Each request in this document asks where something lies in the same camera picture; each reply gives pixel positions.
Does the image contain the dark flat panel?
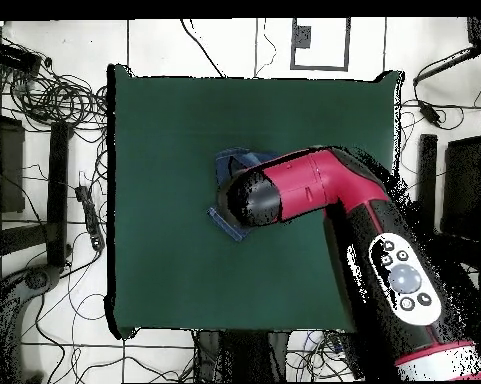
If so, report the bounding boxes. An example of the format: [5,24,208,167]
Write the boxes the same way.
[0,113,26,215]
[439,134,481,241]

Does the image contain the black power strip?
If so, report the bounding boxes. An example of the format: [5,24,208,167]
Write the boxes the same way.
[74,184,106,252]

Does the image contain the dark green table cloth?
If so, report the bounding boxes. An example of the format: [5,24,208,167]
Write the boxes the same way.
[106,63,403,340]

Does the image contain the dark grey tripod base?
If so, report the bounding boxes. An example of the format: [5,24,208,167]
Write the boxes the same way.
[0,263,63,383]

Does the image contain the black electronics box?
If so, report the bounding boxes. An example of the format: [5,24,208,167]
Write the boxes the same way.
[0,40,43,74]

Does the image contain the grey rectangular frame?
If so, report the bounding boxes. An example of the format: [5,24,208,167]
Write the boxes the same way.
[289,17,351,73]

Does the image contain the blue denim jeans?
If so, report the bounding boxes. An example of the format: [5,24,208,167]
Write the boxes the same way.
[207,146,281,243]

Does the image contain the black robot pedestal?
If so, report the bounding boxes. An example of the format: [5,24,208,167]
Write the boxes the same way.
[193,329,289,383]

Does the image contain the black stand beam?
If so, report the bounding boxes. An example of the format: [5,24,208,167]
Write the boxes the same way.
[45,120,71,269]
[417,133,439,231]

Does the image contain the tangled black cable coil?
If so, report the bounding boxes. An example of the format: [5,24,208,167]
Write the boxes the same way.
[7,67,109,133]

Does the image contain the black power adapter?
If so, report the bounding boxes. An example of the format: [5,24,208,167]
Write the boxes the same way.
[417,99,443,128]

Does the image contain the small grey box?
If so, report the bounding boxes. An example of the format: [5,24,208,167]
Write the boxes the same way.
[292,24,312,49]

